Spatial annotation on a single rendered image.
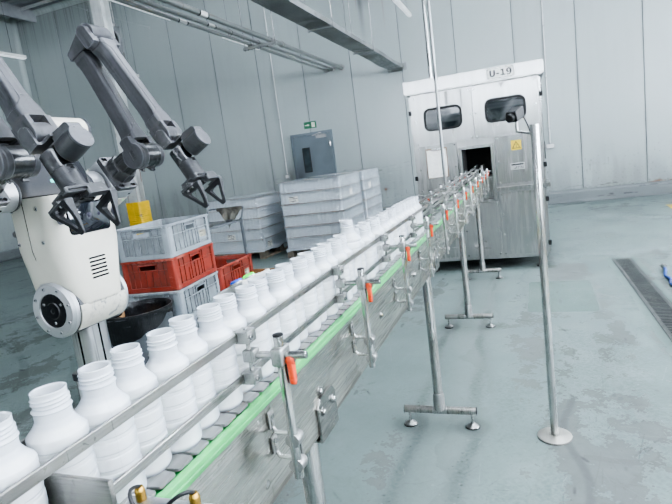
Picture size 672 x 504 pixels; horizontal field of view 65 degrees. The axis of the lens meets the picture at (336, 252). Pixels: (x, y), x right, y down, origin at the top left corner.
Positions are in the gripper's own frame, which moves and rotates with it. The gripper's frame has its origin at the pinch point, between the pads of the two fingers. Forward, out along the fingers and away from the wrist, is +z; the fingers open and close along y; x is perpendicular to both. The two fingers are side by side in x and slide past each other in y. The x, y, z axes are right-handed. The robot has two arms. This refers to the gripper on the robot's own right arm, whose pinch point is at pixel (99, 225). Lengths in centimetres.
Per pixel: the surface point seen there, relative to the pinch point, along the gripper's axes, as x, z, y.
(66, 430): -35, 37, -50
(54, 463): -36, 39, -53
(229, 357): -31, 40, -21
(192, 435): -29, 46, -33
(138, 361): -34, 34, -37
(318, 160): 412, -209, 994
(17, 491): -37, 39, -57
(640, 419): -30, 173, 176
